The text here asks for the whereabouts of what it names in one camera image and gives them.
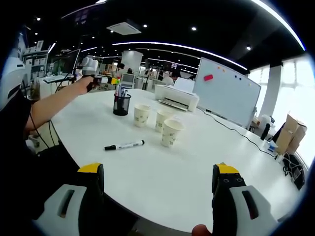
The red whiteboard eraser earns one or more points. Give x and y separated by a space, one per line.
208 77

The ceiling air conditioner unit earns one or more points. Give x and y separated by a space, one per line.
124 28

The blue white wall poster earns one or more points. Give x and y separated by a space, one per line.
21 46

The white worn device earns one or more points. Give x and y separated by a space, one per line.
12 78

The wide curved ceiling light strip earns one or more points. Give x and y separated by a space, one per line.
275 14

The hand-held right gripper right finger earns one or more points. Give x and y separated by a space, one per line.
226 196

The black bottle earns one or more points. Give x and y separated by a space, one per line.
265 131

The person's left hand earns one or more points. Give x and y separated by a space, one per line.
90 84

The dark computer monitor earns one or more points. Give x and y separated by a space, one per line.
70 61

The white office chair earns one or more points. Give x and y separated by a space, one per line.
128 81

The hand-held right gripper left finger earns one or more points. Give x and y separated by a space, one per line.
69 209

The white monitor stand desk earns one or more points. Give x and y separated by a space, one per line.
57 78

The large bright window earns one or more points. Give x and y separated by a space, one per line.
295 98

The white standing whiteboard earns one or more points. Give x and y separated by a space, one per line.
226 96

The red cap whiteboard marker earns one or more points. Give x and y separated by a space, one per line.
119 88

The person's right hand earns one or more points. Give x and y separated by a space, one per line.
201 230

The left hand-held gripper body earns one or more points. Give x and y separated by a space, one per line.
89 66

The white green-print paper cup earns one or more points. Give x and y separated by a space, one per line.
141 116
171 135
161 121

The thin curved ceiling light strip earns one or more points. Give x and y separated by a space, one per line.
147 43

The person's black clothing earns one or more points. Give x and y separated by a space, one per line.
22 172

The black mesh pen holder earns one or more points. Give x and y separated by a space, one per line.
121 108

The hanging display screen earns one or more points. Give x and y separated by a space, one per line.
174 65

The white plastic container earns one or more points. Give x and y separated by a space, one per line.
268 119

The small blue white box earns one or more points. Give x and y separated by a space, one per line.
272 147

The white printer paper stack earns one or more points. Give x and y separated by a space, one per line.
183 83

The white shelf unit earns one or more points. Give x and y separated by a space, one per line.
37 59

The white shoe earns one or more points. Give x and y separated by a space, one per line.
32 143

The dark cloth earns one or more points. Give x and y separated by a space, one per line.
279 134

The brown cardboard box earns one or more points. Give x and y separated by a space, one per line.
297 125
286 141

